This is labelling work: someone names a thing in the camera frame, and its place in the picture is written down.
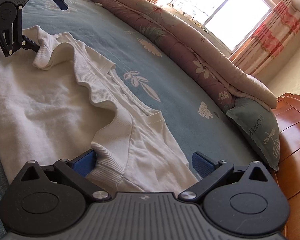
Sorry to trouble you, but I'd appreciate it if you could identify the white printed sweatshirt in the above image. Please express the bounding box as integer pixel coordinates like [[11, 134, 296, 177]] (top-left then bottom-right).
[[0, 26, 197, 194]]

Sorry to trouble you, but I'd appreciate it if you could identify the blue patterned bed sheet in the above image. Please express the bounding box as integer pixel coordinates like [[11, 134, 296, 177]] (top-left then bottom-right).
[[0, 0, 256, 240]]

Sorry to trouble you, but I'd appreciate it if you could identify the green flower pillow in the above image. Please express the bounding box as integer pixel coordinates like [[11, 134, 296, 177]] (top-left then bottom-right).
[[226, 98, 280, 171]]

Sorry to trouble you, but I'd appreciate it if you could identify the wooden headboard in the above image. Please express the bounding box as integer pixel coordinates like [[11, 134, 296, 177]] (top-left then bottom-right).
[[273, 93, 300, 239]]

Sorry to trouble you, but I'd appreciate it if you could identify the pink floral folded quilt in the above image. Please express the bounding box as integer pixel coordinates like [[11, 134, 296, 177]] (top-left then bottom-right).
[[91, 0, 277, 112]]

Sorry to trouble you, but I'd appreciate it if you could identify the pink striped curtain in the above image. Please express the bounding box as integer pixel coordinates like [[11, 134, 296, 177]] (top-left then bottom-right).
[[230, 0, 300, 76]]

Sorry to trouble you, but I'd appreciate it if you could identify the window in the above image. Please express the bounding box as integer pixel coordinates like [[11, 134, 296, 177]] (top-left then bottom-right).
[[157, 0, 274, 56]]

